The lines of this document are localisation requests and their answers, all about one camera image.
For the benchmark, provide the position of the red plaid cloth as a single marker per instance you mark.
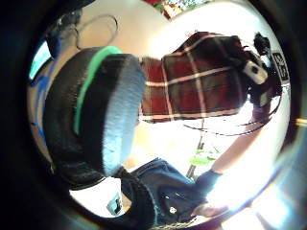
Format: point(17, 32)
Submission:
point(198, 80)

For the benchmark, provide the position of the white marker cube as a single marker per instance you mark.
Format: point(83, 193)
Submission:
point(281, 65)

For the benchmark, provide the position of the bright monitor screen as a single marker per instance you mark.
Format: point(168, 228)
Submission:
point(40, 59)

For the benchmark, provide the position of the colourful patterned object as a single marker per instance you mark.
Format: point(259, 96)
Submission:
point(172, 6)

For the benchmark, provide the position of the the person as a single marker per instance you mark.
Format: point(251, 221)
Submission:
point(166, 191)

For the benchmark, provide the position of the green plant leaves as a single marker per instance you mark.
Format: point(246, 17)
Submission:
point(203, 158)

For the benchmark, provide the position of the white palm camera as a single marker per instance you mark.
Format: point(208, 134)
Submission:
point(255, 72)

